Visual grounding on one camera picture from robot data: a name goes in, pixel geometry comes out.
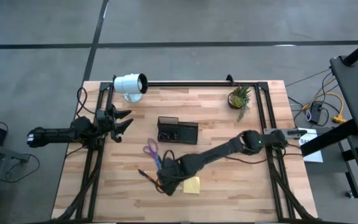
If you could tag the black mesh desk organizer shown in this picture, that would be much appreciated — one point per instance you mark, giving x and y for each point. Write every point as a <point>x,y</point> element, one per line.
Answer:
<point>186,132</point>

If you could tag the black aluminium table frame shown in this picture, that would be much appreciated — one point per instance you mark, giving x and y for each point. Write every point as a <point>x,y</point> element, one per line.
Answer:
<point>197,84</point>

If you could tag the black binder clip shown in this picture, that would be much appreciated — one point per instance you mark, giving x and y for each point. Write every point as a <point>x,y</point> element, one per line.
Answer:
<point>163,136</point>

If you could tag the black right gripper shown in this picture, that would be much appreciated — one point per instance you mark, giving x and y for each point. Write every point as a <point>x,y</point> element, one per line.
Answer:
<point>171,172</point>

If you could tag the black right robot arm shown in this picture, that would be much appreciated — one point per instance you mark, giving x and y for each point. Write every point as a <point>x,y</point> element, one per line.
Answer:
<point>216,151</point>

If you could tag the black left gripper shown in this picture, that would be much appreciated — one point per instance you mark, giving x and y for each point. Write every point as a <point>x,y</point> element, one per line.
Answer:
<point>106,119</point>

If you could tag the black pen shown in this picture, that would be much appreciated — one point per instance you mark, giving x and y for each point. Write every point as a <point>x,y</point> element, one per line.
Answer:
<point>143,173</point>

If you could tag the potted succulent plant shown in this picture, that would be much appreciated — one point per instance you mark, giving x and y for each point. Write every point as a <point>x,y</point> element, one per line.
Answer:
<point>238,99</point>

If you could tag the black side desk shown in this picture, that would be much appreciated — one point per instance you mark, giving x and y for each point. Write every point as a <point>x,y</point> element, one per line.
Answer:
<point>353,93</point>

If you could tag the yellow sticky note pad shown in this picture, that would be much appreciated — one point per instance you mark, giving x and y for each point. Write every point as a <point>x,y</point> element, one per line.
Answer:
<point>192,185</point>

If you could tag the white paper sign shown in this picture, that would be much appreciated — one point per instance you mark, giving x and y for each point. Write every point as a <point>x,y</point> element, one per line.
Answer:
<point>312,155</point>

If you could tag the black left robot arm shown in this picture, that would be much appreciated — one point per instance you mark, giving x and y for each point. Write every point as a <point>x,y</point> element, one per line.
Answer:
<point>57,133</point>

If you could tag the black power adapter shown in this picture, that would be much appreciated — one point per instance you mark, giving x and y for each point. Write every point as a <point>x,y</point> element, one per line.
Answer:
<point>315,112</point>

